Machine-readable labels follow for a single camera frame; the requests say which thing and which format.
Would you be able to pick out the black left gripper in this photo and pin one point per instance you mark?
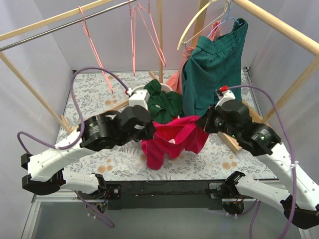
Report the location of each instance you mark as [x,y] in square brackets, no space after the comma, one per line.
[147,132]

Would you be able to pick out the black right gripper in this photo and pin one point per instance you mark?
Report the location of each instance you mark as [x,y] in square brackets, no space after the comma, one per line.
[203,122]

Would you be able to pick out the magenta t shirt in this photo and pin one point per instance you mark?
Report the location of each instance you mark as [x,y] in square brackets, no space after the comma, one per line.
[171,139]

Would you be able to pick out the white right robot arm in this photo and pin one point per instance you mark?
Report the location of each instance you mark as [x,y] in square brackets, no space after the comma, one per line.
[300,196]

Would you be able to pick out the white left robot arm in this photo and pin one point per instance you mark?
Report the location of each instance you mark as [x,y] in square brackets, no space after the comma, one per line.
[46,172]

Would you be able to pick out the teal shorts on hanger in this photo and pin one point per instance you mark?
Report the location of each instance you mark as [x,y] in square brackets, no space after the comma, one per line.
[212,65]

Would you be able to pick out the salmon garment on hanger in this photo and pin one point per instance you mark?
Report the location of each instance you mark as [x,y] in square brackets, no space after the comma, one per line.
[175,81]

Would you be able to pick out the cream wooden hanger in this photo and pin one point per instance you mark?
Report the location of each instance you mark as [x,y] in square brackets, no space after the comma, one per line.
[198,20]

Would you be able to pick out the white laundry basket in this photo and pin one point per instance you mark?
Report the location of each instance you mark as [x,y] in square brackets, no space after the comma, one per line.
[164,87]

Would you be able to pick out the dark green garment in basket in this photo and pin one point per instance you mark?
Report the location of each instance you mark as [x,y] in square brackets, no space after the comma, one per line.
[163,107]

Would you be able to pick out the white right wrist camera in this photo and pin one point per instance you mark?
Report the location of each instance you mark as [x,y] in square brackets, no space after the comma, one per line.
[224,94]

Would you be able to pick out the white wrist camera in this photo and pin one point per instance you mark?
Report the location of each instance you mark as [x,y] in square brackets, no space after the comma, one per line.
[224,94]
[140,98]

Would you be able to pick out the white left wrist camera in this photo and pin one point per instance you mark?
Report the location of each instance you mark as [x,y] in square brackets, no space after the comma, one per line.
[140,98]

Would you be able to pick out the pink wire hanger right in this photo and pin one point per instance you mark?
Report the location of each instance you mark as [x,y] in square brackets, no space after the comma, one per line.
[152,31]

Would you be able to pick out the pink wire hanger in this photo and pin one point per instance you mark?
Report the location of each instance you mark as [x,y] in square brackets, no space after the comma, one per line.
[152,31]
[133,35]
[93,48]

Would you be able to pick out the wooden clothes rack frame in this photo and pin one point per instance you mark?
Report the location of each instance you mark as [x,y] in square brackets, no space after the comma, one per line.
[294,35]

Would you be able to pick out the pink wire hanger middle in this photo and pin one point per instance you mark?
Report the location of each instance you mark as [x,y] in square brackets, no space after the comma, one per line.
[133,35]

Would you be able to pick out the metal hanging rail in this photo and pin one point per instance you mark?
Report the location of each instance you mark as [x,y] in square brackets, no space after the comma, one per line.
[62,26]

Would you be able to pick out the pink wire hanger left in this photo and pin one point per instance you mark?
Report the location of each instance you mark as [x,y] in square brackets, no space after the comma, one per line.
[93,48]

